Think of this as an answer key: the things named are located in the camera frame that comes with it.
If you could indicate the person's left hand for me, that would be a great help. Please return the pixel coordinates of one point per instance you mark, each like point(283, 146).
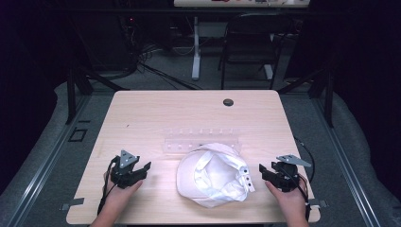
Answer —
point(121, 194)

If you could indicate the black metal stand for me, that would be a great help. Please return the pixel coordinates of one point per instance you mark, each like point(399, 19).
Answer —
point(71, 94)
point(328, 94)

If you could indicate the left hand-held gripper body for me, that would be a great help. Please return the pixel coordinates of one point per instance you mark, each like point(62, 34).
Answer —
point(124, 171)

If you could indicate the white baseball cap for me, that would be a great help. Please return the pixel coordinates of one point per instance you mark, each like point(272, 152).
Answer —
point(214, 176)

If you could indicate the aluminium floor rail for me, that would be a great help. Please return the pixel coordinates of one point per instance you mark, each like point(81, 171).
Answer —
point(343, 164)
point(41, 167)

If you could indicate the white desk leg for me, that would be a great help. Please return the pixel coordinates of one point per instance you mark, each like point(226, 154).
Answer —
point(196, 53)

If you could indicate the black chair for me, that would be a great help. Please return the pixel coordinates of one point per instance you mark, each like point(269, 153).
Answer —
point(252, 38)

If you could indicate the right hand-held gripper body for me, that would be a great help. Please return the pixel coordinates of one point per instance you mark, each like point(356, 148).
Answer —
point(288, 176)

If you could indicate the black table grommet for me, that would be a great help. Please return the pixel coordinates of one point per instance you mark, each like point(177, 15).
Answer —
point(228, 102)

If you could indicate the grey tape strip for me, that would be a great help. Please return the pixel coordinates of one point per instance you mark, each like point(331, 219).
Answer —
point(320, 203)
point(73, 203)

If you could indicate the white desk foot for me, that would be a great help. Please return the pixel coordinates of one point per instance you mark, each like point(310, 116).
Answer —
point(268, 72)

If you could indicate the clear acrylic rack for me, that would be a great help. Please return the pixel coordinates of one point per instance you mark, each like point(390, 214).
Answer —
point(189, 142)

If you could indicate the white desk top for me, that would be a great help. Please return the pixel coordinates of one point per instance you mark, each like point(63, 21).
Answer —
point(239, 3)

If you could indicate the person's right hand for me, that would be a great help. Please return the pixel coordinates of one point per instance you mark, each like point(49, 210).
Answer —
point(288, 198)

